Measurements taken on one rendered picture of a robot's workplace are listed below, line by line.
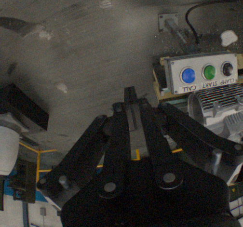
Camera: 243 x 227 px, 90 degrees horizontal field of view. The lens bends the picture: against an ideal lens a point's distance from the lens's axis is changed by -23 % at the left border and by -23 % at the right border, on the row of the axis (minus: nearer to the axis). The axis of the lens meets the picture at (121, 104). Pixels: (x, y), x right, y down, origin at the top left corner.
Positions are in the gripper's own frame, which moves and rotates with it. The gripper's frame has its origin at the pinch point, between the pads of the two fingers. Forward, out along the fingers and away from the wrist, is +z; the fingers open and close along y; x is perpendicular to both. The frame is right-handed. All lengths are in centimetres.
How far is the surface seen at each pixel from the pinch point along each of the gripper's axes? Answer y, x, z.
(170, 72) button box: 8.3, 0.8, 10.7
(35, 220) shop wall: -511, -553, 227
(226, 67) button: 21.1, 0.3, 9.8
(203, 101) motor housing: 22.6, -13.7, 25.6
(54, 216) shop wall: -397, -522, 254
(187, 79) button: 11.3, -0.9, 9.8
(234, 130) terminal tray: 31.5, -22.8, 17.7
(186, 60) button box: 11.9, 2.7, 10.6
